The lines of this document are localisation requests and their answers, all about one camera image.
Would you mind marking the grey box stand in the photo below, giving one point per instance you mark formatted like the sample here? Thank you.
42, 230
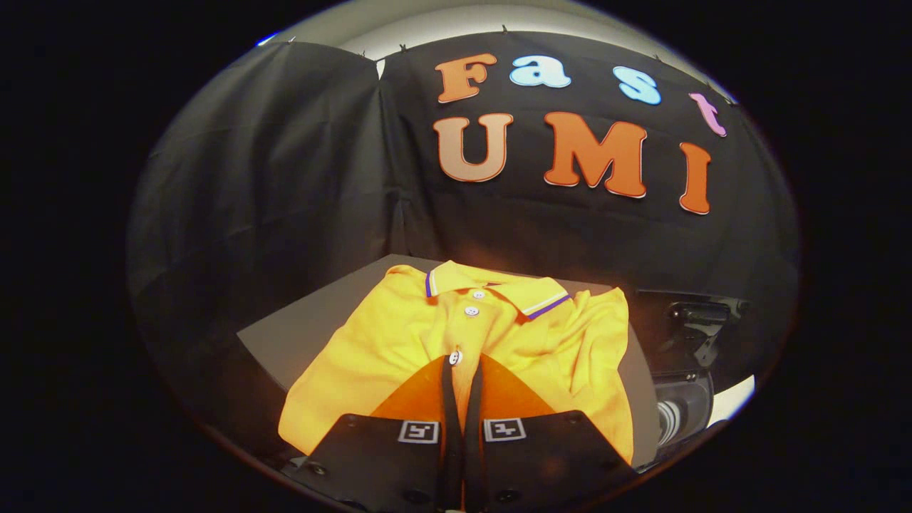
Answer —
299, 335

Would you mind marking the yellow polo shirt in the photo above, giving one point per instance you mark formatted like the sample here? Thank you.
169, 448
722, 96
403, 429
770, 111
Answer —
385, 342

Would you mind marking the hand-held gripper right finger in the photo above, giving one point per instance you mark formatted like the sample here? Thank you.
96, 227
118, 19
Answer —
548, 463

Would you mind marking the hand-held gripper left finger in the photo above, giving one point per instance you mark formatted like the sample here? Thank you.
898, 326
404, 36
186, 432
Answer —
370, 463

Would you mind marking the black backdrop cloth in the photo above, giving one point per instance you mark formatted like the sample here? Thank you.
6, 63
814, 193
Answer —
285, 178

